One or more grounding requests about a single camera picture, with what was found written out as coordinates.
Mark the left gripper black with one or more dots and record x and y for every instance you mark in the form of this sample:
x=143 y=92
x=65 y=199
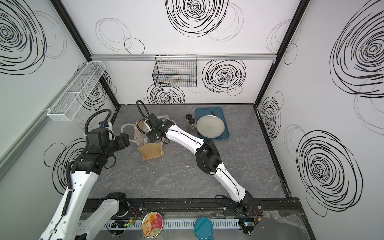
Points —
x=123 y=140

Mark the teal round lid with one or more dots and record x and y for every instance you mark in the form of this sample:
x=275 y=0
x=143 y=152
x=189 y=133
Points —
x=204 y=229

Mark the round pink yellow lid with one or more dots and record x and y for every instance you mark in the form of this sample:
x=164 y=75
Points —
x=152 y=225

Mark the white slotted cable duct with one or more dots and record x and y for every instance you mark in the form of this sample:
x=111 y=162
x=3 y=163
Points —
x=180 y=224

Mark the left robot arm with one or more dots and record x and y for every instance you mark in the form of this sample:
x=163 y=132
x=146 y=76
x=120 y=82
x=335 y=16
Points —
x=81 y=174

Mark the canvas tote bag cat print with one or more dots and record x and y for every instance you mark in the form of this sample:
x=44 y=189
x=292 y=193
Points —
x=148 y=150

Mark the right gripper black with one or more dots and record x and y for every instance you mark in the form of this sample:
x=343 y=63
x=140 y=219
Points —
x=150 y=138

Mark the glass jar black lid front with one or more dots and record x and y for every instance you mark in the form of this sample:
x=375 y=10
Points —
x=192 y=125

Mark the white wire shelf basket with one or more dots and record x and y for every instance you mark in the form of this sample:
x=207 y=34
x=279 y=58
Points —
x=76 y=92

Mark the black wire basket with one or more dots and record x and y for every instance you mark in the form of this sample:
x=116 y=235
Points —
x=175 y=70

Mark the grey round plate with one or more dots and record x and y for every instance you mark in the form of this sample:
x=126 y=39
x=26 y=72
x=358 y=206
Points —
x=210 y=126

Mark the teal plastic tray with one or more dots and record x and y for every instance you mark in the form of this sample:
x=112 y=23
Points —
x=216 y=111

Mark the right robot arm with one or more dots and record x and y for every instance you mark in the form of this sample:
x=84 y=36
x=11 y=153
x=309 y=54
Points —
x=207 y=157

